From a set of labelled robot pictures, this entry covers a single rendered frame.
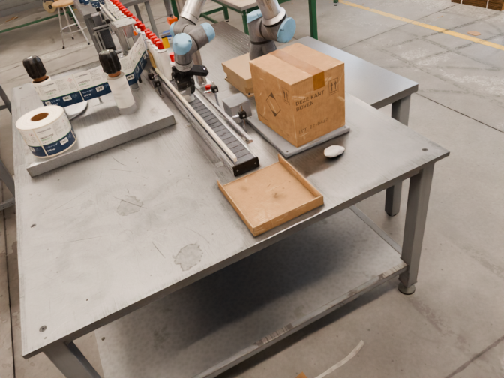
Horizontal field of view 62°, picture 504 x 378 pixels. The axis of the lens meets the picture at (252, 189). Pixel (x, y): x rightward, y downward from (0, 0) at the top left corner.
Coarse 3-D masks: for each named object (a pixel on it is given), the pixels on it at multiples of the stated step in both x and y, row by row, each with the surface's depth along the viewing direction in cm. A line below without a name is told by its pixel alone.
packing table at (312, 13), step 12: (216, 0) 390; (228, 0) 360; (240, 0) 354; (252, 0) 349; (288, 0) 361; (312, 0) 371; (204, 12) 543; (240, 12) 355; (312, 12) 377; (312, 24) 384; (312, 36) 393
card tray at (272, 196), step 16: (256, 176) 155; (272, 176) 154; (288, 176) 152; (224, 192) 147; (240, 192) 150; (256, 192) 148; (272, 192) 147; (288, 192) 145; (304, 192) 144; (240, 208) 143; (256, 208) 141; (272, 208) 140; (288, 208) 139; (304, 208) 136; (256, 224) 136; (272, 224) 133
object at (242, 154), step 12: (156, 72) 235; (204, 108) 193; (204, 120) 184; (216, 120) 183; (216, 132) 175; (228, 132) 174; (228, 144) 166; (240, 144) 165; (228, 156) 160; (240, 156) 159; (252, 156) 158
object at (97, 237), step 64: (192, 128) 190; (384, 128) 167; (64, 192) 167; (128, 192) 161; (192, 192) 154; (320, 192) 144; (64, 256) 138; (128, 256) 134; (192, 256) 130; (64, 320) 118
